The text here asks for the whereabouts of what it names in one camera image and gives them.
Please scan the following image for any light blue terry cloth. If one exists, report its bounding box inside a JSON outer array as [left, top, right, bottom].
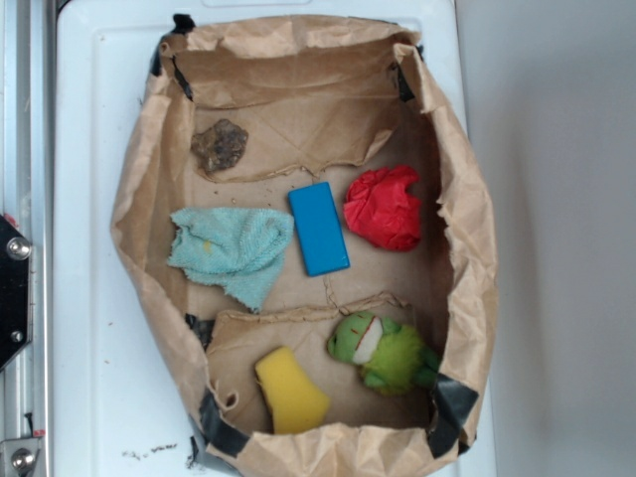
[[167, 208, 294, 313]]

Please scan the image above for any blue rectangular block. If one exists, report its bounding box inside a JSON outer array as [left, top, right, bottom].
[[288, 182, 350, 277]]

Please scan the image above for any brown paper bag tray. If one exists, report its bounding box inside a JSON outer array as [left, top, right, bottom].
[[111, 14, 498, 476]]

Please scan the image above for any red crumpled paper ball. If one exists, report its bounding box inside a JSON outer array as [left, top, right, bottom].
[[343, 165, 421, 252]]

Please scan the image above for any brown rock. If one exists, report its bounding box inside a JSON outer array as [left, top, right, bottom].
[[191, 119, 249, 174]]

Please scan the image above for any green plush frog toy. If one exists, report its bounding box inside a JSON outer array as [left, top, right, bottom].
[[327, 310, 440, 397]]

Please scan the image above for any yellow sponge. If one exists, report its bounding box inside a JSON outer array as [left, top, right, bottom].
[[254, 347, 331, 434]]

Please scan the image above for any black metal bracket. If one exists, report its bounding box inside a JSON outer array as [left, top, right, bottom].
[[0, 216, 33, 372]]

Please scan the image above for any silver aluminium rail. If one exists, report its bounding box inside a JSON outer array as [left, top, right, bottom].
[[1, 1, 56, 476]]

